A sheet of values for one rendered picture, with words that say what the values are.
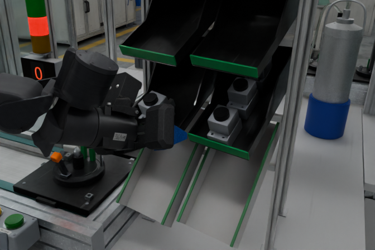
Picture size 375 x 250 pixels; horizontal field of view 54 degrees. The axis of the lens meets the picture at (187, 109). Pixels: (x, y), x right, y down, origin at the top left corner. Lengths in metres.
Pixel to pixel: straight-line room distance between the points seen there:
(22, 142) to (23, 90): 0.83
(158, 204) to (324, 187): 0.60
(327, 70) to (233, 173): 0.75
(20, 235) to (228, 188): 0.47
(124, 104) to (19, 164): 0.77
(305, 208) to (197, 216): 0.42
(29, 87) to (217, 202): 0.48
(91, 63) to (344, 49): 1.12
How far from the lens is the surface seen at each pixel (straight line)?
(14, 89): 0.51
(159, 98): 0.75
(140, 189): 0.89
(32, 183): 1.07
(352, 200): 1.25
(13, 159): 1.30
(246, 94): 0.73
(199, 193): 0.85
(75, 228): 0.91
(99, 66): 0.47
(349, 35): 1.44
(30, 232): 0.96
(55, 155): 0.97
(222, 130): 0.69
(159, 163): 0.89
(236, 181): 0.83
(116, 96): 0.54
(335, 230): 1.11
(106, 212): 0.94
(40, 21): 1.11
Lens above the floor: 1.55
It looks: 24 degrees down
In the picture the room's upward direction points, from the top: 2 degrees clockwise
